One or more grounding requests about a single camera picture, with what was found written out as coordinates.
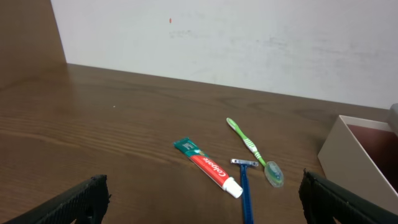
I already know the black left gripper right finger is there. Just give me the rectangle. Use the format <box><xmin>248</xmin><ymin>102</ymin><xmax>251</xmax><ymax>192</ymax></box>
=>
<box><xmin>298</xmin><ymin>170</ymin><xmax>397</xmax><ymax>224</ymax></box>

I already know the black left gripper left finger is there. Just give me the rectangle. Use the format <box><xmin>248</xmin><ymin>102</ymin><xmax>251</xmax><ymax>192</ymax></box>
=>
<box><xmin>8</xmin><ymin>174</ymin><xmax>110</xmax><ymax>224</ymax></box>

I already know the white box pink interior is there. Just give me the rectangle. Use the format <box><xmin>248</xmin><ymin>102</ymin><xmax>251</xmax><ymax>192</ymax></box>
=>
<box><xmin>318</xmin><ymin>115</ymin><xmax>397</xmax><ymax>214</ymax></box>

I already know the clear blue soap pump bottle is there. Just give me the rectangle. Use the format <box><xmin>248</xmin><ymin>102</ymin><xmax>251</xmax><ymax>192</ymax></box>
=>
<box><xmin>387</xmin><ymin>103</ymin><xmax>398</xmax><ymax>135</ymax></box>

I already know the green white toothbrush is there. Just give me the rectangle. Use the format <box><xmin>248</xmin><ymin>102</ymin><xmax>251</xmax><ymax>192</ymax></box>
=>
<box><xmin>226</xmin><ymin>118</ymin><xmax>284</xmax><ymax>188</ymax></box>

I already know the blue disposable razor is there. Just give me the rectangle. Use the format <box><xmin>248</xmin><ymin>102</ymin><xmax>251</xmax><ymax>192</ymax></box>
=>
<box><xmin>231</xmin><ymin>159</ymin><xmax>259</xmax><ymax>224</ymax></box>

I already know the Colgate toothpaste tube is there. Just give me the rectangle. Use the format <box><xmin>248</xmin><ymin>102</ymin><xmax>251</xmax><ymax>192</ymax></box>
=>
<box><xmin>174</xmin><ymin>138</ymin><xmax>243</xmax><ymax>198</ymax></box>

